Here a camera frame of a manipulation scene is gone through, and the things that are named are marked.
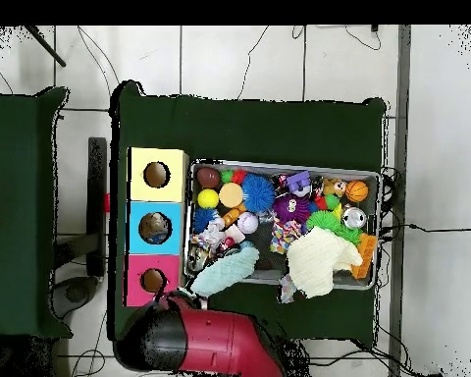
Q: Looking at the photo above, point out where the black tripod leg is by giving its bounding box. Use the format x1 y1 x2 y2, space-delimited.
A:
23 25 68 68

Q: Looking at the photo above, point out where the cream knitted cloth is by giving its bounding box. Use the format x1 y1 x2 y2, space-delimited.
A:
287 226 364 298

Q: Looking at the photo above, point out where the light blue knitted cloth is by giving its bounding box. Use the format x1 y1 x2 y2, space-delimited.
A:
189 245 261 297

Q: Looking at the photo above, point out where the black cable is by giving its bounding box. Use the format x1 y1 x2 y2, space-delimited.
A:
380 222 471 234

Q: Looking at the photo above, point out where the dark green side table cloth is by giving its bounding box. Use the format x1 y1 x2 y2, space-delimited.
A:
0 86 73 340

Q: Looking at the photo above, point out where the shallow clear mesh bin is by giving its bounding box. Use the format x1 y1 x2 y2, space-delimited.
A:
183 158 382 292

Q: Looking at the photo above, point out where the white toy baseball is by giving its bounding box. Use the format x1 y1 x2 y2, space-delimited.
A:
235 211 259 235

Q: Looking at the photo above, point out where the orange toy basketball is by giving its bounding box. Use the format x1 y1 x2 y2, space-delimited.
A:
344 180 369 203

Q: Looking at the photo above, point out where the brown toy football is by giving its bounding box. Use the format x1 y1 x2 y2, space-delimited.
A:
195 167 222 190

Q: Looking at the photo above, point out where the purple plastic block toy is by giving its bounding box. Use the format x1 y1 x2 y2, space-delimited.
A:
286 170 312 191

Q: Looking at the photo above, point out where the orange plastic toy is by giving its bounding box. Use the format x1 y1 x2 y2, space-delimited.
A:
352 233 378 280

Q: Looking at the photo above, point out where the large green spiky ball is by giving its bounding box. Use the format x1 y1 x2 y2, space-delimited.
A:
305 210 341 233

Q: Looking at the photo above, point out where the small blue spiky ball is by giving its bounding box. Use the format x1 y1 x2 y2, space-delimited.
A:
191 207 219 235

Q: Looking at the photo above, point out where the black panel stand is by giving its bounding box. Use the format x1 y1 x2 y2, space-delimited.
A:
86 135 109 278

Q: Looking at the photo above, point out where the large blue spiky ball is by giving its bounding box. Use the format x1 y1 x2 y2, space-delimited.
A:
240 173 276 213

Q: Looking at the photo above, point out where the yellow ball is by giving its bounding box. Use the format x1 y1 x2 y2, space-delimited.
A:
196 188 220 210

